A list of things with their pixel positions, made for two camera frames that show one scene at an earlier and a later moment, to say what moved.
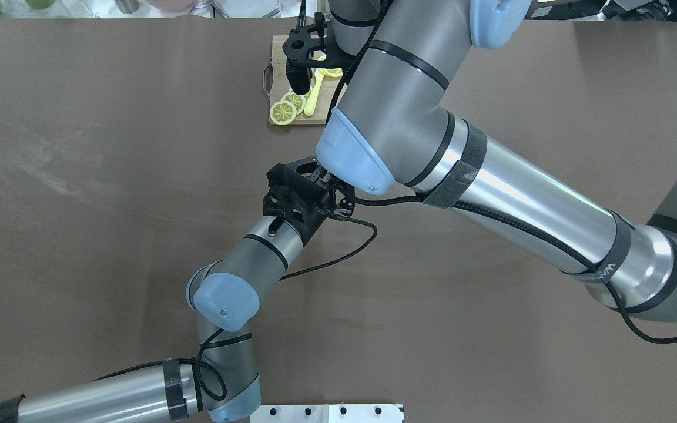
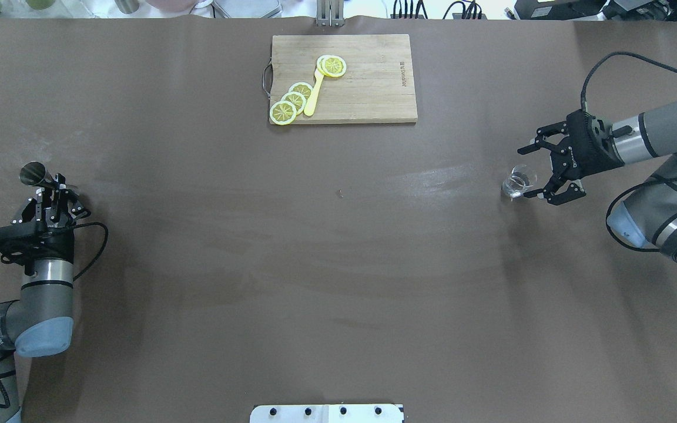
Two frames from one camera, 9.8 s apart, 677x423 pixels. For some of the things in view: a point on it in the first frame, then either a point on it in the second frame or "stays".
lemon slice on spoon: (332, 72) stays
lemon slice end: (282, 113) stays
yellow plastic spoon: (310, 102) stays
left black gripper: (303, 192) → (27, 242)
